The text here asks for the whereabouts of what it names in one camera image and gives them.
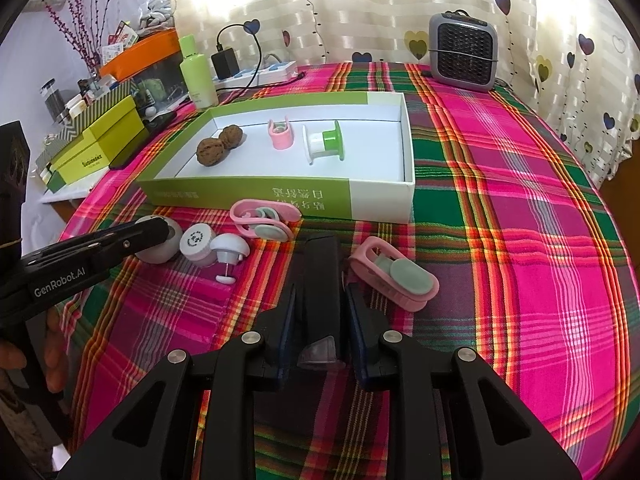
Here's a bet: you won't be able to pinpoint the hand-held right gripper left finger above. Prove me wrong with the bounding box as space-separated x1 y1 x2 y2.
59 280 301 480

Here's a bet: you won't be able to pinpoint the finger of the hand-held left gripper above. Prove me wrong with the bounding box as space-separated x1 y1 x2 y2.
22 217 173 273

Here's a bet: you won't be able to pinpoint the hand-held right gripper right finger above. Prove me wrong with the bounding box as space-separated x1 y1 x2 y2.
342 282 583 480

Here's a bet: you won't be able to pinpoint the white grey round panda gadget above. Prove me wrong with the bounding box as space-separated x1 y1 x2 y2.
134 215 183 264

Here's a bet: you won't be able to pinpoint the black rectangular device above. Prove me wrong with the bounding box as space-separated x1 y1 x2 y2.
295 232 351 368

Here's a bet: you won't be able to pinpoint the pink clip with green oval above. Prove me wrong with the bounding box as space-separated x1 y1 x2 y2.
348 236 441 311

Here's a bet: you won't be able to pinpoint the small white round jar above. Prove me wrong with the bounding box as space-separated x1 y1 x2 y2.
180 222 217 267

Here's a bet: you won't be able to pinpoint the green white cardboard box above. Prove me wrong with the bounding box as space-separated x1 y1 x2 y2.
136 91 417 224

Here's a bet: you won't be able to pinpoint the pink clip with curled hook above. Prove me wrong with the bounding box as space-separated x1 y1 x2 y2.
230 199 303 242

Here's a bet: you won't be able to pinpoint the white mushroom-shaped gadget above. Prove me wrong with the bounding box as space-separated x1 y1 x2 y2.
210 233 249 285

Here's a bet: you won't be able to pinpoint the small pink clip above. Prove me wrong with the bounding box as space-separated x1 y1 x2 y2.
267 120 295 151

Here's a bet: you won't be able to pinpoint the white green spool massager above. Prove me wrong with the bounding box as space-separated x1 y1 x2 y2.
301 120 343 165

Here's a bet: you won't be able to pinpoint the person's left hand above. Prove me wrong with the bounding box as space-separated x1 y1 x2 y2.
0 305 69 394

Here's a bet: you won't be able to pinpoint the white side shelf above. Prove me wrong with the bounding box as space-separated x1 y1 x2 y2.
39 180 106 206

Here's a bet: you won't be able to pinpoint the yellow-green cardboard box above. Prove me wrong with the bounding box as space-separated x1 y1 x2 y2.
47 96 151 193

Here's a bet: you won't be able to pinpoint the black smartphone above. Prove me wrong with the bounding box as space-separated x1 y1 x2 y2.
109 110 177 171

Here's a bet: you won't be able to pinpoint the black patterned box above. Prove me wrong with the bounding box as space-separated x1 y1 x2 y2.
0 120 26 261

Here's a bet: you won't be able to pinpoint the chevron patterned box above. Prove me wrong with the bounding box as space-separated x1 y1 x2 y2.
35 77 138 171

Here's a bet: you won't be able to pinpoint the dark glass jar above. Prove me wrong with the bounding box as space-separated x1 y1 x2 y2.
41 79 67 118

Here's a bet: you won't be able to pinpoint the light green bottle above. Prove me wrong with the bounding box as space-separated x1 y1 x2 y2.
178 35 219 110

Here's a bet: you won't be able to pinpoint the orange lid clear container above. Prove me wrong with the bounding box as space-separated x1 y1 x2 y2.
99 27 193 106

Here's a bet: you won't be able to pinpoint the colourful paper packet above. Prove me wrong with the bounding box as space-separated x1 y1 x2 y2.
102 22 138 66

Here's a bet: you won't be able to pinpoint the black charger adapter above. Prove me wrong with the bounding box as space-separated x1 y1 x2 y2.
211 49 240 81

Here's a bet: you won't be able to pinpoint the white blue power strip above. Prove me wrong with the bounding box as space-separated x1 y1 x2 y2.
212 60 298 88

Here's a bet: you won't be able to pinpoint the purple flower branches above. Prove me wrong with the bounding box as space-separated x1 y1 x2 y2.
44 0 118 73

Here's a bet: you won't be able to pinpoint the white plastic bag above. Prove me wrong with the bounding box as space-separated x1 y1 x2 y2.
137 0 176 31

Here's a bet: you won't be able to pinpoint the grey small heater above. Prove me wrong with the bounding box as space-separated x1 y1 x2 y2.
429 10 500 93

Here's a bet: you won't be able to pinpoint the brown wooden panel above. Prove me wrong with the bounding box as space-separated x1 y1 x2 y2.
595 150 640 281

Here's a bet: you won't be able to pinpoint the heart print curtain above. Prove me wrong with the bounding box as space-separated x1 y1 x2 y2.
162 0 640 181

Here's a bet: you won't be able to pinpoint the black charger cable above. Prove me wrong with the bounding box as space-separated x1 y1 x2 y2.
215 22 307 96

